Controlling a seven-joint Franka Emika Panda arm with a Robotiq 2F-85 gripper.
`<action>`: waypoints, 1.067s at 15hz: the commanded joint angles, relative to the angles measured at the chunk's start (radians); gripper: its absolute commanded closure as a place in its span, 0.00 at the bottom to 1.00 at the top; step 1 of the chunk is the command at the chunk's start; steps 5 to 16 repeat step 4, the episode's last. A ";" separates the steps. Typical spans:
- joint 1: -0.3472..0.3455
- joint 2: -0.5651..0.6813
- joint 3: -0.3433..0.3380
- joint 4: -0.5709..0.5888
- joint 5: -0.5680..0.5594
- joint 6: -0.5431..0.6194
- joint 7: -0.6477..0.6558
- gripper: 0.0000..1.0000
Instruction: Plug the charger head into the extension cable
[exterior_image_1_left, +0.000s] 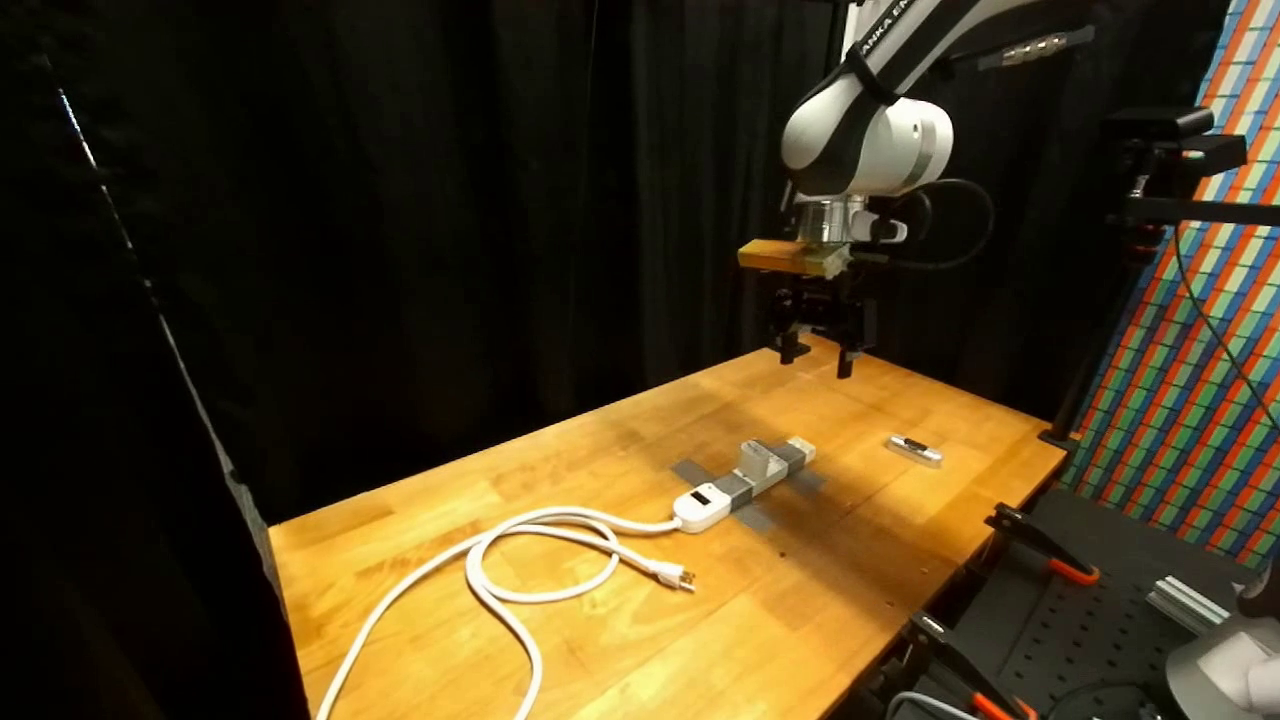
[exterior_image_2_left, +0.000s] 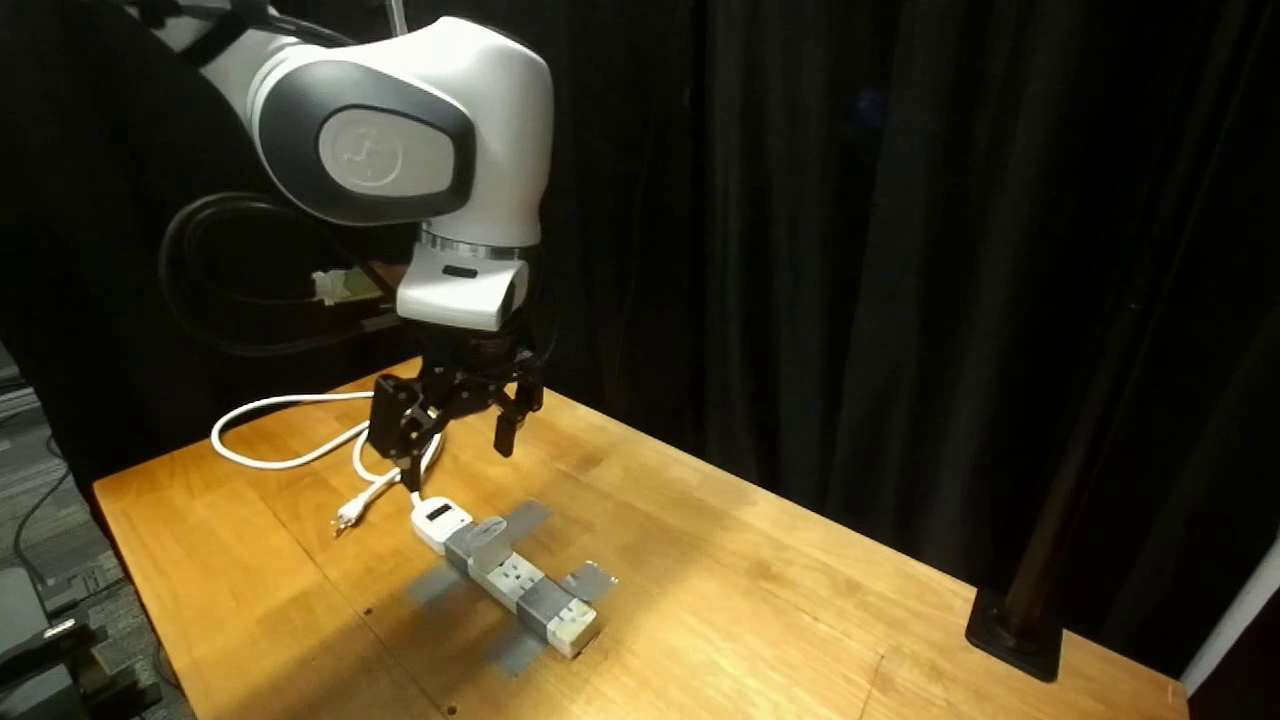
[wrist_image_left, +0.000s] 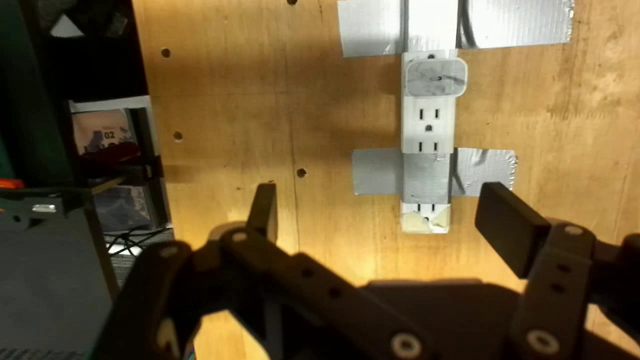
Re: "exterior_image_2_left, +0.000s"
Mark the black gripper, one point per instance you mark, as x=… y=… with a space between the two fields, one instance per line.
x=472 y=361

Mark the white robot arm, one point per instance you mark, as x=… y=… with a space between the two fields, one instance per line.
x=443 y=121

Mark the white power strip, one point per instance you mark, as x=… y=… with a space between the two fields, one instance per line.
x=506 y=569

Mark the black curtain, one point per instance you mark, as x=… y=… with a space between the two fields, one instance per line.
x=865 y=201

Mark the black stand equipment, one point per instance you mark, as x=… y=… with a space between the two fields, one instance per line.
x=66 y=667

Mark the white slanted pole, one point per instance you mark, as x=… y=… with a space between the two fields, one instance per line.
x=1232 y=614

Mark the black post with base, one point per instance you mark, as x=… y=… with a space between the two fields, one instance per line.
x=1023 y=626

